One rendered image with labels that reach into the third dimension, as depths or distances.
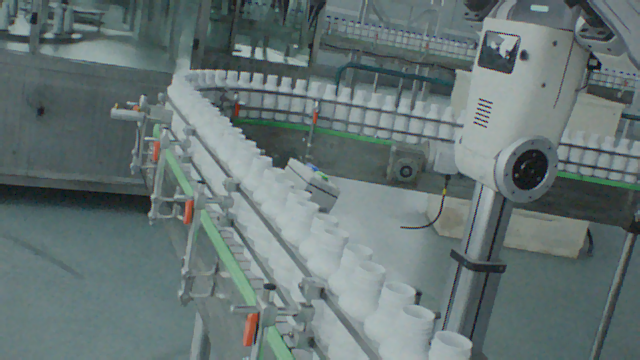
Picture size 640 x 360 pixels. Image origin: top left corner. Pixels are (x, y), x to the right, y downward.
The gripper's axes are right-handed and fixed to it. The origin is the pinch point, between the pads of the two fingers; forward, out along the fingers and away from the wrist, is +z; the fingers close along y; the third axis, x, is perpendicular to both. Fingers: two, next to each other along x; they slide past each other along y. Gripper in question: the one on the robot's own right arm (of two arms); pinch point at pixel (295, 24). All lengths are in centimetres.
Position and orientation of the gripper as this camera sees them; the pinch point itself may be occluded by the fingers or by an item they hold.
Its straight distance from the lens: 170.5
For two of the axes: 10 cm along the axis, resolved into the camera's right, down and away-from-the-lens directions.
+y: -9.3, -0.9, -3.6
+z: -1.8, 9.5, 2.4
